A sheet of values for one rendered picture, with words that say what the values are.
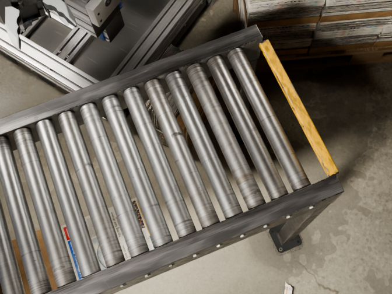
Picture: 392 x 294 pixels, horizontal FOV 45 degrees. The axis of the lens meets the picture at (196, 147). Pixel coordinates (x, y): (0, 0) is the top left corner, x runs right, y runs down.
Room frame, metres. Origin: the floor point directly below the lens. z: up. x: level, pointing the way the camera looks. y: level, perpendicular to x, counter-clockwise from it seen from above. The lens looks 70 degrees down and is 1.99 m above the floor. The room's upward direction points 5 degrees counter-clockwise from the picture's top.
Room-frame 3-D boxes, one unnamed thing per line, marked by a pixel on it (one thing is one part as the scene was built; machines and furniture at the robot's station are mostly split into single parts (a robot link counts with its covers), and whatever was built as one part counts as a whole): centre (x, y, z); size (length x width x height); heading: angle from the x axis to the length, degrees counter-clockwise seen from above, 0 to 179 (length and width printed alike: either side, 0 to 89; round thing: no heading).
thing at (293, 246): (0.29, -0.34, 0.01); 0.14 x 0.13 x 0.01; 17
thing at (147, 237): (0.34, 0.39, 0.00); 0.37 x 0.28 x 0.01; 107
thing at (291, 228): (0.29, -0.33, 0.34); 0.06 x 0.06 x 0.68; 17
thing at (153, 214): (0.40, 0.17, 0.77); 0.47 x 0.05 x 0.05; 17
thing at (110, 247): (0.36, 0.29, 0.77); 0.47 x 0.05 x 0.05; 17
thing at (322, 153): (0.52, -0.29, 0.81); 0.43 x 0.03 x 0.02; 17
